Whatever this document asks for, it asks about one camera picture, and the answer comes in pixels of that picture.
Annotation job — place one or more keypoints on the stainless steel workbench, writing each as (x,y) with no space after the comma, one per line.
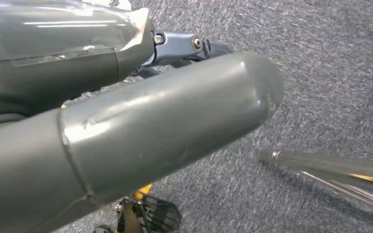
(334,167)

